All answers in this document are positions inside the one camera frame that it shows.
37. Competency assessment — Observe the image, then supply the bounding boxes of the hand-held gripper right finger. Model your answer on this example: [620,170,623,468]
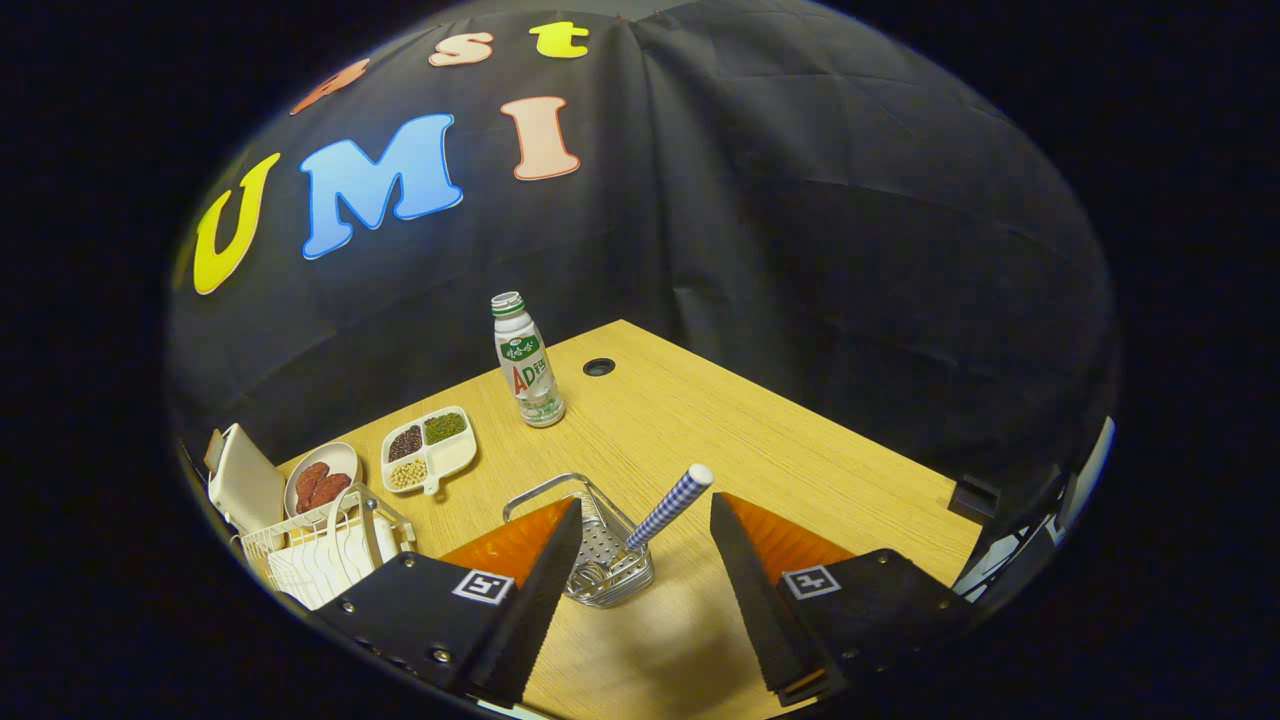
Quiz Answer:
[710,492,986,706]

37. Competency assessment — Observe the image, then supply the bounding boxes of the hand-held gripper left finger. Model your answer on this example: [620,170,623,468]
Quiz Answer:
[315,497,584,706]

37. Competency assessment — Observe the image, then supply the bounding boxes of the metal wire basket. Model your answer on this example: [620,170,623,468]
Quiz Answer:
[502,472,656,609]

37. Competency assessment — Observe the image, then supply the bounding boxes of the checkered handle spoon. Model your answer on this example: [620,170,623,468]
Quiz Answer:
[625,463,715,551]

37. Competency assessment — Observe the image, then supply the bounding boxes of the white wire dish rack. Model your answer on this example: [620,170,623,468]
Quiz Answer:
[238,483,418,611]

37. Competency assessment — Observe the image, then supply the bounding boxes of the white divided dish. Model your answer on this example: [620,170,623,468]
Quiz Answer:
[381,405,478,497]

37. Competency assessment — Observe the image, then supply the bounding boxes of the grey round dish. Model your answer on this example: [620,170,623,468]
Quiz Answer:
[284,441,360,521]

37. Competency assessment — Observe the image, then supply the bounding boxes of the white drip tray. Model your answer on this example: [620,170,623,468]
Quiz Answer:
[270,520,401,611]

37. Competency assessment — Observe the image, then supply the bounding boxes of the white drink bottle green label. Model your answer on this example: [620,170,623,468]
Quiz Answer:
[490,291,567,429]

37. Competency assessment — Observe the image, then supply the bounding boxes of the dark block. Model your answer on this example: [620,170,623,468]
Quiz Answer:
[948,475,1001,526]

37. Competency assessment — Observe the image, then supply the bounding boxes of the white toaster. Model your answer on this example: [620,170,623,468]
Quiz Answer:
[205,423,288,536]

